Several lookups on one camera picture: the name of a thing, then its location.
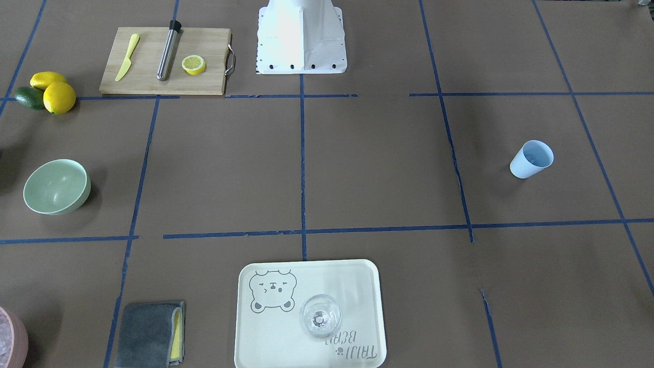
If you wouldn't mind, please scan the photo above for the light blue cup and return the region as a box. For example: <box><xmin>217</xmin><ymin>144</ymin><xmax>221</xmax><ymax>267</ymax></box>
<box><xmin>509</xmin><ymin>140</ymin><xmax>554</xmax><ymax>179</ymax></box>

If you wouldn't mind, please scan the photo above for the steel muddler black tip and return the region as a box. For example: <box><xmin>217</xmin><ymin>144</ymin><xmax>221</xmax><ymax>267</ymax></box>
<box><xmin>156</xmin><ymin>19</ymin><xmax>182</xmax><ymax>81</ymax></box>

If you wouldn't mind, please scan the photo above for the lemon half slice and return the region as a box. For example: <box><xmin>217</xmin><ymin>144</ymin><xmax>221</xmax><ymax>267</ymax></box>
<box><xmin>181</xmin><ymin>55</ymin><xmax>206</xmax><ymax>75</ymax></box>

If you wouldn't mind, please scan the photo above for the clear wine glass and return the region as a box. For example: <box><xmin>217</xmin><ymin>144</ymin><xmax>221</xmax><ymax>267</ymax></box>
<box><xmin>300</xmin><ymin>294</ymin><xmax>342</xmax><ymax>339</ymax></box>

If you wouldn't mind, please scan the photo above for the yellow lemon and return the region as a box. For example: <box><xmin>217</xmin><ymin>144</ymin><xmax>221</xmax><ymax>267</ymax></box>
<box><xmin>30</xmin><ymin>71</ymin><xmax>67</xmax><ymax>91</ymax></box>
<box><xmin>43</xmin><ymin>82</ymin><xmax>77</xmax><ymax>114</ymax></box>

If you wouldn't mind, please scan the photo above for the cream bear tray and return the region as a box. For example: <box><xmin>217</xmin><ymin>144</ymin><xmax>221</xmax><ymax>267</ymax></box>
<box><xmin>234</xmin><ymin>259</ymin><xmax>387</xmax><ymax>367</ymax></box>

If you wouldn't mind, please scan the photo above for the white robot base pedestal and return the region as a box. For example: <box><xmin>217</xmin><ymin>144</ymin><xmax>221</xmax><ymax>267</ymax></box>
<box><xmin>255</xmin><ymin>1</ymin><xmax>348</xmax><ymax>75</ymax></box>

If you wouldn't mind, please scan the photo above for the green lime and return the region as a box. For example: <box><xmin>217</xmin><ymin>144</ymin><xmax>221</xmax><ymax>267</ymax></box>
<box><xmin>14</xmin><ymin>86</ymin><xmax>45</xmax><ymax>110</ymax></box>

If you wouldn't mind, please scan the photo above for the green bowl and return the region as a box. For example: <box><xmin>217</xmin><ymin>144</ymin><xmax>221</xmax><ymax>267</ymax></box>
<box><xmin>22</xmin><ymin>158</ymin><xmax>91</xmax><ymax>215</ymax></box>

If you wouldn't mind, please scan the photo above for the wooden cutting board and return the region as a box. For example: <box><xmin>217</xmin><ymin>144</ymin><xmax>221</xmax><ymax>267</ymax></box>
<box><xmin>99</xmin><ymin>27</ymin><xmax>237</xmax><ymax>96</ymax></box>

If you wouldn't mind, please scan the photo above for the yellow plastic knife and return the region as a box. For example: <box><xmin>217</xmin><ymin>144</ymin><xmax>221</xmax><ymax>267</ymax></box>
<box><xmin>114</xmin><ymin>33</ymin><xmax>141</xmax><ymax>82</ymax></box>

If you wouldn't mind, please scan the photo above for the pink bowl of ice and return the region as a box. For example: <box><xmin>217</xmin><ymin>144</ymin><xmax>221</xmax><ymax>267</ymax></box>
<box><xmin>1</xmin><ymin>307</ymin><xmax>29</xmax><ymax>367</ymax></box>

